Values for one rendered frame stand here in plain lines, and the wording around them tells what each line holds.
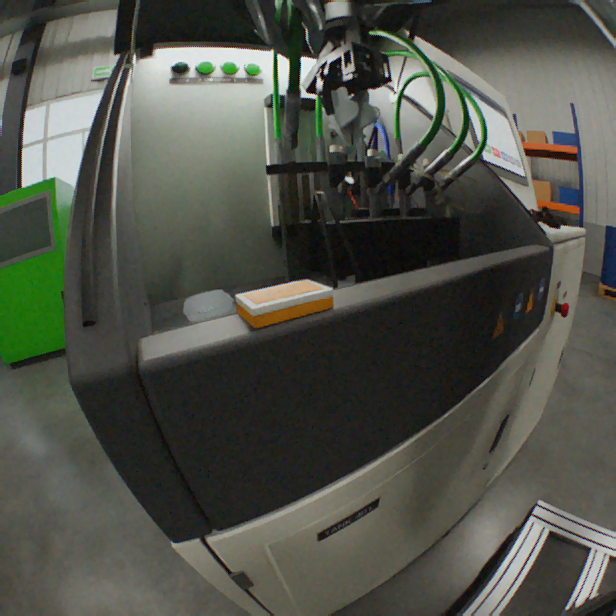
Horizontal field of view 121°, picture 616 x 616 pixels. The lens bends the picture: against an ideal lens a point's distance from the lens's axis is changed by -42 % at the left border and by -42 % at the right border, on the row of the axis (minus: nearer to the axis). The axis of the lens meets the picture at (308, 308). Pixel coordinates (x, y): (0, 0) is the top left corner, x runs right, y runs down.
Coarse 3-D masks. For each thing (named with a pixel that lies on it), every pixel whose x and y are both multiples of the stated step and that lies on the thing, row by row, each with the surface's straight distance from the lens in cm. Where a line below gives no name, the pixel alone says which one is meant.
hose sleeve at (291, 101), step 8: (288, 96) 36; (296, 96) 35; (288, 104) 36; (296, 104) 36; (288, 112) 37; (296, 112) 37; (288, 120) 38; (296, 120) 38; (288, 128) 39; (296, 128) 39; (288, 136) 39; (296, 136) 40
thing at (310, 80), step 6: (330, 42) 52; (324, 48) 52; (330, 48) 51; (336, 48) 51; (324, 54) 52; (318, 60) 53; (312, 66) 54; (312, 72) 53; (318, 72) 52; (306, 78) 55; (312, 78) 53; (306, 84) 54; (312, 84) 54; (306, 90) 54; (312, 90) 54
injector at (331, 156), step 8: (336, 152) 48; (328, 160) 48; (336, 160) 48; (344, 160) 49; (328, 168) 48; (336, 168) 48; (344, 168) 48; (328, 176) 48; (336, 176) 48; (344, 176) 48; (328, 184) 49; (336, 184) 47; (344, 184) 46; (336, 192) 48; (344, 192) 47; (336, 200) 48; (336, 208) 48; (344, 208) 49; (344, 216) 49
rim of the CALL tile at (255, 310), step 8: (304, 280) 20; (328, 288) 18; (240, 296) 17; (296, 296) 16; (304, 296) 16; (312, 296) 17; (320, 296) 17; (328, 296) 17; (240, 304) 17; (248, 304) 16; (264, 304) 16; (272, 304) 16; (280, 304) 16; (288, 304) 16; (296, 304) 16; (256, 312) 15; (264, 312) 16
